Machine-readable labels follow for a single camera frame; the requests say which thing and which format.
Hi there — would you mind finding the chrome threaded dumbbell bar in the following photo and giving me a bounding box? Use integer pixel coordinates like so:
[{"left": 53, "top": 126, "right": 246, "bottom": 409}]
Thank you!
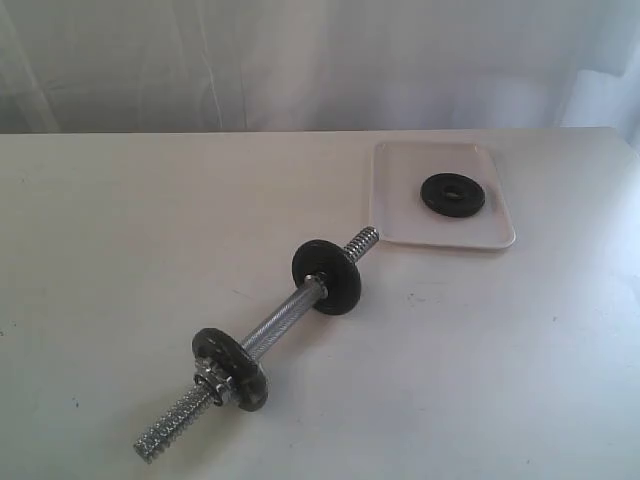
[{"left": 133, "top": 226, "right": 379, "bottom": 463}]

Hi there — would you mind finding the black weight plate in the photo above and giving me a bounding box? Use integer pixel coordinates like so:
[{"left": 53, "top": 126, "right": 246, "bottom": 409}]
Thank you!
[{"left": 420, "top": 172, "right": 486, "bottom": 218}]

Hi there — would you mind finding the black plate with collar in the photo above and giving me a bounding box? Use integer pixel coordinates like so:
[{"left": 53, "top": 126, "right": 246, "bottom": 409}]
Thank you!
[{"left": 192, "top": 328, "right": 268, "bottom": 412}]

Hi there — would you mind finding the chrome spin-lock collar nut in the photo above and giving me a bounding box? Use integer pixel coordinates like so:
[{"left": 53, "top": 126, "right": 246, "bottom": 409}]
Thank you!
[{"left": 194, "top": 365, "right": 234, "bottom": 406}]

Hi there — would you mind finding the white plastic tray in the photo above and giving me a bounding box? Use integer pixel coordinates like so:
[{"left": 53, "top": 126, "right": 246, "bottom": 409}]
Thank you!
[{"left": 369, "top": 141, "right": 516, "bottom": 250}]

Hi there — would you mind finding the white curtain backdrop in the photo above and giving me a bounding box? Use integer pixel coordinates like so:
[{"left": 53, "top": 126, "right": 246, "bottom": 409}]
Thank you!
[{"left": 1, "top": 1, "right": 639, "bottom": 137}]

